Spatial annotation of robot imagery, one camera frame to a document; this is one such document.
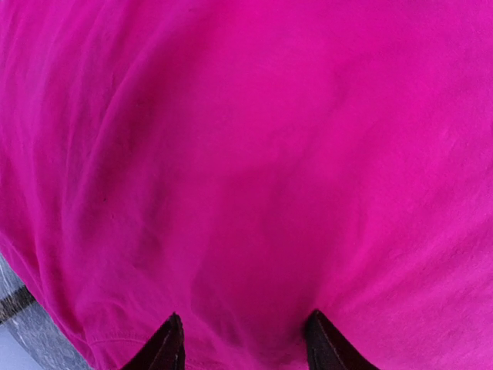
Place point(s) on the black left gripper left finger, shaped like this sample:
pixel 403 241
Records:
pixel 164 351

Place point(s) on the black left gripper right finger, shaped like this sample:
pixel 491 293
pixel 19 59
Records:
pixel 328 349

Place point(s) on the magenta t-shirt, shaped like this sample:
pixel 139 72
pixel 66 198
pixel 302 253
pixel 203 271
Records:
pixel 244 163

